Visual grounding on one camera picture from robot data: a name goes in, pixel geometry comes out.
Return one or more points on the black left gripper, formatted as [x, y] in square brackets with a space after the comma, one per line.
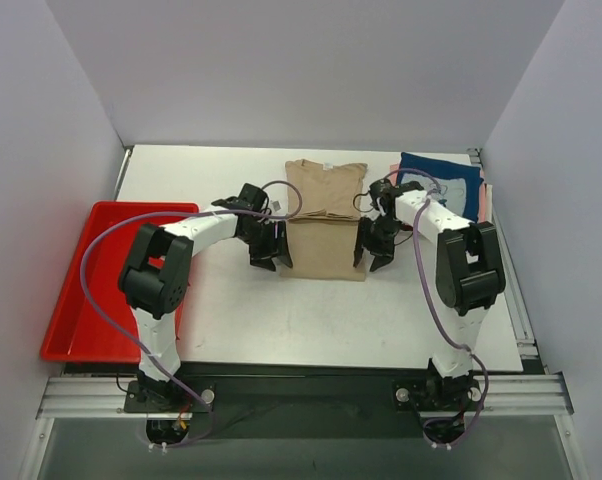
[267, 245]

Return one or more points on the beige t-shirt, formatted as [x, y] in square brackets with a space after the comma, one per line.
[321, 237]

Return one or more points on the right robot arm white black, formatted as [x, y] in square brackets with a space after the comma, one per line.
[460, 268]

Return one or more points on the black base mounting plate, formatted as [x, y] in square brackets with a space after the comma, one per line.
[304, 422]

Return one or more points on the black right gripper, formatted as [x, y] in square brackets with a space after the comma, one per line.
[374, 241]

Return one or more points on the red plastic tray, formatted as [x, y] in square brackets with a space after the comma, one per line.
[76, 332]

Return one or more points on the aluminium frame rail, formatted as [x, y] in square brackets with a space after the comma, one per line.
[104, 397]

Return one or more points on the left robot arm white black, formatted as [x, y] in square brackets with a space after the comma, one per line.
[155, 276]

